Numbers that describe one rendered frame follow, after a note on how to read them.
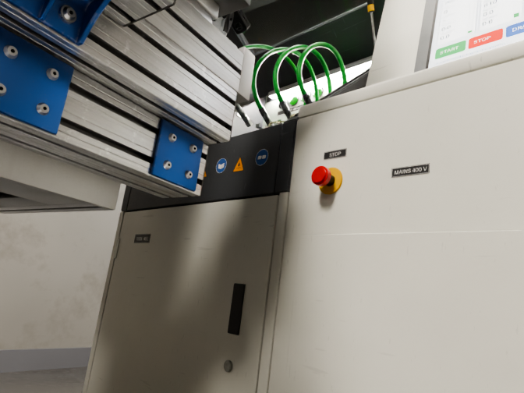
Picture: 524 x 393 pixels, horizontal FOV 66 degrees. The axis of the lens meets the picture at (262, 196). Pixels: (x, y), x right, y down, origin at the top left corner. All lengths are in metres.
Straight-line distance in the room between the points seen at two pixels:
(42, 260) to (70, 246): 0.20
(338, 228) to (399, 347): 0.21
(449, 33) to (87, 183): 0.88
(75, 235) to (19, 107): 2.47
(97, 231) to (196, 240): 2.08
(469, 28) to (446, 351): 0.76
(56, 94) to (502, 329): 0.60
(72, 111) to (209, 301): 0.54
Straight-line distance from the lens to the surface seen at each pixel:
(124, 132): 0.57
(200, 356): 0.93
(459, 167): 0.66
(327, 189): 0.75
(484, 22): 1.12
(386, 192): 0.69
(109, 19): 0.54
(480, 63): 0.72
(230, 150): 0.98
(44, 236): 2.85
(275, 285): 0.78
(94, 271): 3.04
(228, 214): 0.92
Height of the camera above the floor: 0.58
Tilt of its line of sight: 14 degrees up
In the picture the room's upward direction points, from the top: 7 degrees clockwise
